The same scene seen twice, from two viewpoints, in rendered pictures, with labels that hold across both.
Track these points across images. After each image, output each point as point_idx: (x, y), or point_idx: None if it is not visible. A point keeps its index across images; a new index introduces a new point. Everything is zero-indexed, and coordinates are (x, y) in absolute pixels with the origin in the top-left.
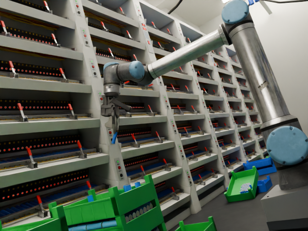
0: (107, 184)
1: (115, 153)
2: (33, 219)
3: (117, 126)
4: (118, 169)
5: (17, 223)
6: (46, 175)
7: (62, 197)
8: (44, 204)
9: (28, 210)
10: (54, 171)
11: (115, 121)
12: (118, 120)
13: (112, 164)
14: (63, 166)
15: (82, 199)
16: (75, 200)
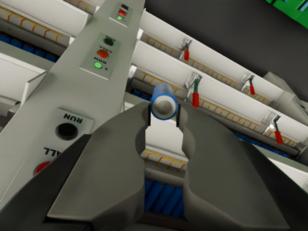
0: (134, 73)
1: (88, 86)
2: (277, 123)
3: (144, 124)
4: (110, 54)
5: (288, 132)
6: (286, 158)
7: (223, 123)
8: (251, 133)
9: (271, 139)
10: (280, 157)
11: (240, 155)
12: (58, 173)
13: (123, 74)
14: (268, 155)
15: (201, 95)
16: (205, 105)
